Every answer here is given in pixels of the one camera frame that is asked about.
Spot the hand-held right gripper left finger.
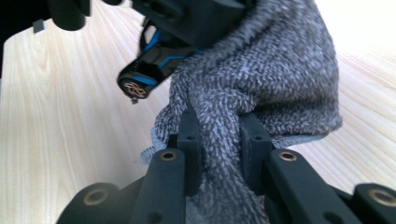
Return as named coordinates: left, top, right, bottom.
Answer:
left=169, top=108, right=205, bottom=197

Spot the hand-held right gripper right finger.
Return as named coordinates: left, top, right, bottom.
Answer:
left=239, top=112, right=275, bottom=195

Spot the blue toy car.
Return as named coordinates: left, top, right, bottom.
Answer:
left=117, top=18, right=206, bottom=105

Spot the grey cloth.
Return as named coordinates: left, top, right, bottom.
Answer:
left=139, top=0, right=344, bottom=224

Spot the grey tape strip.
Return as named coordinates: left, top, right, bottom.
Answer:
left=32, top=19, right=45, bottom=34

